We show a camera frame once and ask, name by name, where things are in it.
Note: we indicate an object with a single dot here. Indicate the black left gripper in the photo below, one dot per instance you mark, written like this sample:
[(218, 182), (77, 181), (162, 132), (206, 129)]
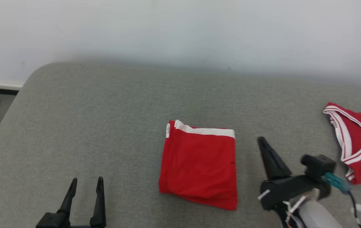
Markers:
[(53, 221)]

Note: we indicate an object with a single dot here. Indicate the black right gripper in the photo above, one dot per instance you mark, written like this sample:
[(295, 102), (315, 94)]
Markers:
[(288, 190)]

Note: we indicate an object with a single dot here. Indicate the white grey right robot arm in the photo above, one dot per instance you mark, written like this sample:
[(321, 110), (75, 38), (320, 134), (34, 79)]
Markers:
[(316, 215)]

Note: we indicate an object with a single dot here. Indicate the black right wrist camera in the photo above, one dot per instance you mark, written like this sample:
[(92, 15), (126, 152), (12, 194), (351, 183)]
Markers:
[(319, 166)]

